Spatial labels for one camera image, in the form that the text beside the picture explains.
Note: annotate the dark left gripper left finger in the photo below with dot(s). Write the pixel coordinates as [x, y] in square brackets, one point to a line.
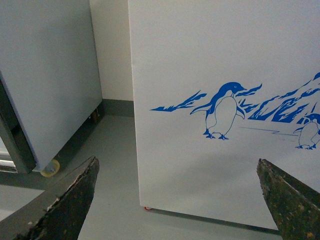
[60, 211]

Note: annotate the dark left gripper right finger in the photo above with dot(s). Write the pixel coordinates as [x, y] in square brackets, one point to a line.
[294, 206]

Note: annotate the white neighbouring cabinet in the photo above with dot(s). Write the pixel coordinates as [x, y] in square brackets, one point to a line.
[49, 80]

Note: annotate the white blue chest freezer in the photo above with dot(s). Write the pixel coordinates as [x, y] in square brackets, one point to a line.
[218, 85]

